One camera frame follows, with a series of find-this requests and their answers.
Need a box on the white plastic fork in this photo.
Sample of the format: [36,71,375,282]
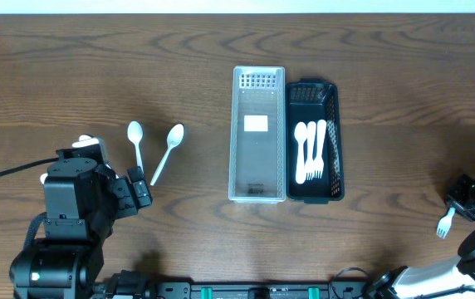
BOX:
[305,121,316,180]
[436,207,456,239]
[313,120,326,179]

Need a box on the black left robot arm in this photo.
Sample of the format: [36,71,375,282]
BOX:
[10,158,152,298]

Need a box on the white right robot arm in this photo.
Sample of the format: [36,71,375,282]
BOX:
[363,174,475,298]

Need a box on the clear plastic basket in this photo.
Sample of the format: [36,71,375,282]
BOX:
[228,66,286,204]

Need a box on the dark green plastic basket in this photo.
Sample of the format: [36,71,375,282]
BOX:
[286,78,345,204]

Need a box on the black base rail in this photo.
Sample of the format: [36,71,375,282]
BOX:
[91,267,388,299]

